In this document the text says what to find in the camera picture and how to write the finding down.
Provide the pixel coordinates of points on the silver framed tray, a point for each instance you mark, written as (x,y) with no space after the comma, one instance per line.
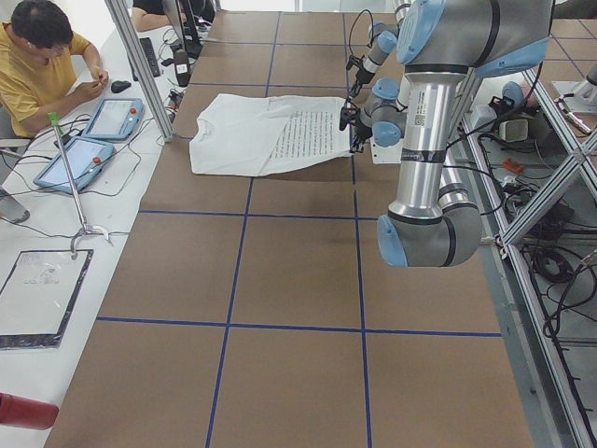
(39,295)

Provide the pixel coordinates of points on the upper blue teach pendant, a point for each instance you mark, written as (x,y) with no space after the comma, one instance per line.
(114,119)

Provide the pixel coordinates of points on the aluminium frame post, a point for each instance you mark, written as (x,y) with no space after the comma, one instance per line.
(131,42)

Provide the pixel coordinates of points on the purple green grabber stick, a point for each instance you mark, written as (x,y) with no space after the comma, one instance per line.
(86,228)

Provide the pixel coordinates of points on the black computer mouse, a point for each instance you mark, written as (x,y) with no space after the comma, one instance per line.
(119,86)

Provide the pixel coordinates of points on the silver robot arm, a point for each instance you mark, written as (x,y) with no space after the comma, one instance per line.
(382,41)
(424,71)

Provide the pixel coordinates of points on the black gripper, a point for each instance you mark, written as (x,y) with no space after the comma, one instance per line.
(359,127)
(359,76)

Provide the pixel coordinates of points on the person in yellow shirt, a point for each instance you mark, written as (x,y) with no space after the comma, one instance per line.
(45,67)

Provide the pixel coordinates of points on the black keyboard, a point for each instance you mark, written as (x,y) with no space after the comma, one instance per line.
(151,58)

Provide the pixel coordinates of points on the white long-sleeve printed shirt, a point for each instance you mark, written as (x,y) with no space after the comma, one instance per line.
(246,136)

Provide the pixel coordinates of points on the blue teach pendant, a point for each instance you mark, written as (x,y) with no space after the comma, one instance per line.
(114,119)
(87,159)

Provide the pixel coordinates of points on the lower blue teach pendant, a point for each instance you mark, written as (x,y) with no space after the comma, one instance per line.
(87,159)

